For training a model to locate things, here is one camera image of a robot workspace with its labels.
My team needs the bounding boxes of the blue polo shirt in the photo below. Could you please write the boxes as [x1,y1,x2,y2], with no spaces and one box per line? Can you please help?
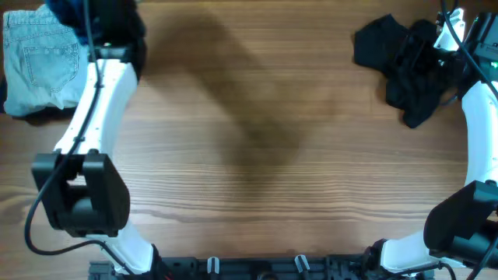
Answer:
[45,0,102,45]

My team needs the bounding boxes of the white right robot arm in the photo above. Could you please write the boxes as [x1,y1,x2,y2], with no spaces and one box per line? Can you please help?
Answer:
[354,7,497,278]

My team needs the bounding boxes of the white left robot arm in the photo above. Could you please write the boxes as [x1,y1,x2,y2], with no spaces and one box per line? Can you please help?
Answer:
[24,1,158,279]

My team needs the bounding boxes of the crumpled black shirt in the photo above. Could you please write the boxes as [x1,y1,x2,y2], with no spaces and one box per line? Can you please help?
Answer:
[353,14,457,128]

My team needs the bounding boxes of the folded black garment under jeans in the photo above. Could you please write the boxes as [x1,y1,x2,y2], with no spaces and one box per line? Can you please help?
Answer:
[1,76,82,125]

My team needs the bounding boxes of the folded light blue jeans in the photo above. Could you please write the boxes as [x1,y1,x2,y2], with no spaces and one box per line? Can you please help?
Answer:
[2,3,90,117]

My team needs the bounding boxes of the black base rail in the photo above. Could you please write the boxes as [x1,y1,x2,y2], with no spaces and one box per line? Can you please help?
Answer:
[88,254,435,280]

